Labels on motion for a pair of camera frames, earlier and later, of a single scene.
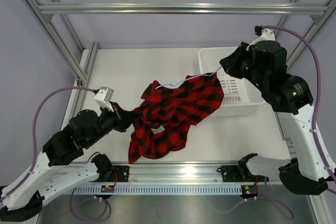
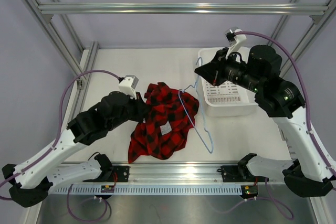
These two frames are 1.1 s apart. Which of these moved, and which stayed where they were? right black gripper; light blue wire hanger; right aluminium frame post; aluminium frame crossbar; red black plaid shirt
Moved: red black plaid shirt; right black gripper; light blue wire hanger
Stayed: aluminium frame crossbar; right aluminium frame post
